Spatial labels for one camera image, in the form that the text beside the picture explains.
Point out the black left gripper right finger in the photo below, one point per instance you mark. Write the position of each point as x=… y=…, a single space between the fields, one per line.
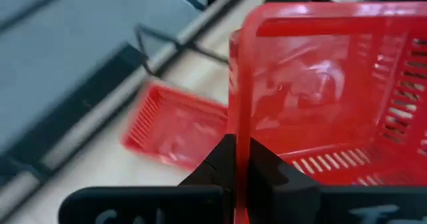
x=277 y=190

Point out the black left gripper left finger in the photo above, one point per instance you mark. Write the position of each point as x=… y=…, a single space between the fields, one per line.
x=213 y=184

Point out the red plastic basket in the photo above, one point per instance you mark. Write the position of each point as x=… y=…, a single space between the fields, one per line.
x=317 y=84
x=173 y=130

